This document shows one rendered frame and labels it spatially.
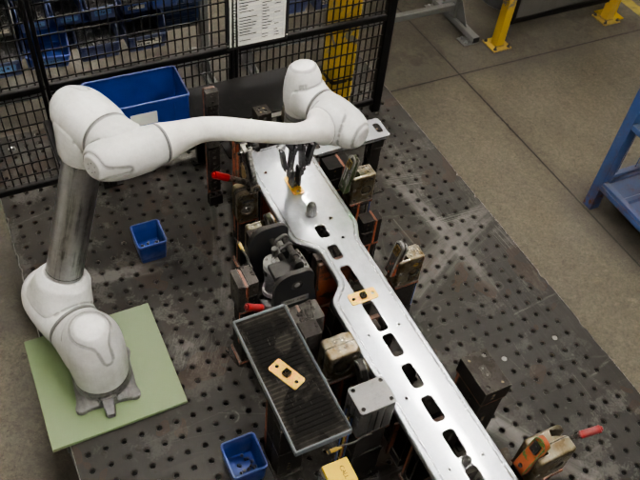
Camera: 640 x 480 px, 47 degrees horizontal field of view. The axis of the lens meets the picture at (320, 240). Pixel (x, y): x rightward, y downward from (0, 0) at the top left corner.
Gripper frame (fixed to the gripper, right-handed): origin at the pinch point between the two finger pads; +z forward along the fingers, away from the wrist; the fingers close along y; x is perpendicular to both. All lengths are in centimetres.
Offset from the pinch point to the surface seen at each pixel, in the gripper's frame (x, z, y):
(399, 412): -82, 4, -8
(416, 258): -42.9, 0.3, 18.8
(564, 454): -109, -1, 20
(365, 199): -7.9, 10.9, 22.2
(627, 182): 17, 87, 196
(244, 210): -2.4, 6.2, -17.7
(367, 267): -37.5, 4.5, 6.2
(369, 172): -6.9, 0.0, 22.5
